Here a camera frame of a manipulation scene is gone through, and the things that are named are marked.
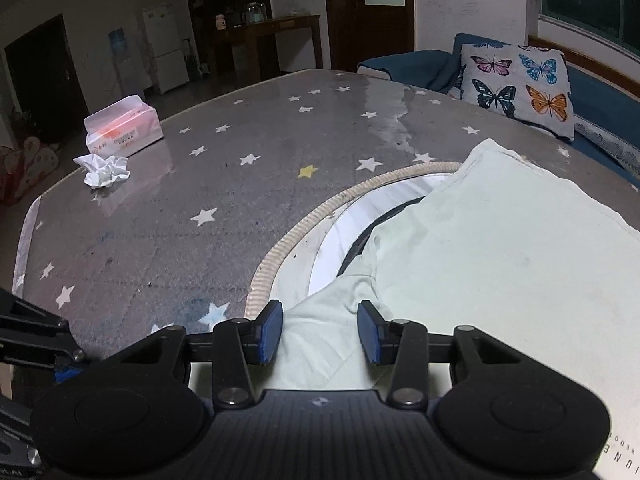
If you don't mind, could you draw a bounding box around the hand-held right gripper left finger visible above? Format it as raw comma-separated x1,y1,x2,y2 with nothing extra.
107,300,284,409

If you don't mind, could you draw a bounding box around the pink patterned fabric toy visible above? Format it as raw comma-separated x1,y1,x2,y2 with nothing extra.
0,135,61,206

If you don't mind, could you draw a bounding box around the dark wooden entrance door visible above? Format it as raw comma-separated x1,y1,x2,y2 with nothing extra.
4,14,90,133

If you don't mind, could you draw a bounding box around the dark wooden sideboard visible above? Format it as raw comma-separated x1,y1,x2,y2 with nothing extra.
215,14,323,83

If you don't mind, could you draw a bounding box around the crumpled white tissue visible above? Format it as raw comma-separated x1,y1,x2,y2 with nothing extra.
73,154,131,189

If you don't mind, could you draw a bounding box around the white refrigerator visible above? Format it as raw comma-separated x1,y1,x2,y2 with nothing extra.
142,4,191,95

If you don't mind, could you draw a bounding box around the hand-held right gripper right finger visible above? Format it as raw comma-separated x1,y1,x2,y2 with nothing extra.
357,300,536,409

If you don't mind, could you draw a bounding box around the round built-in induction cooker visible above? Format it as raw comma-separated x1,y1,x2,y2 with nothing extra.
245,161,462,320

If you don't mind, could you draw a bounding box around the wooden door with frosted glass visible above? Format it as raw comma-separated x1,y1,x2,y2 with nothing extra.
322,0,416,73

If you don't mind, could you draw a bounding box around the water dispenser with bottle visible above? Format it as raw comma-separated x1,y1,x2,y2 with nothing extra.
107,29,146,103

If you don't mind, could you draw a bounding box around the grey star-patterned tablecloth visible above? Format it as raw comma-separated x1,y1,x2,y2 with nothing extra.
12,67,640,411

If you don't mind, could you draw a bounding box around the dark wooden shelf cabinet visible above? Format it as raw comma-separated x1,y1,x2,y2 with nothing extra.
182,0,273,78

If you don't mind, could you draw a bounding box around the soft tissue pack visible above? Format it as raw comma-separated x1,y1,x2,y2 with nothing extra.
83,95,165,158

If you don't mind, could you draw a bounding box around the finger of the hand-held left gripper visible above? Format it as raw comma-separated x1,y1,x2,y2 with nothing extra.
0,287,87,386

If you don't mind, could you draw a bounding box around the butterfly print pillow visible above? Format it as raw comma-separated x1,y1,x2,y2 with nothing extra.
446,42,576,142

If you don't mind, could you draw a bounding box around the pale green garment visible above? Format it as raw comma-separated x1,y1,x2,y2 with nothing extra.
272,138,640,480

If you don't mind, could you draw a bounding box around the blue sofa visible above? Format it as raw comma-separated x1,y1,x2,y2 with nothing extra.
356,32,640,188

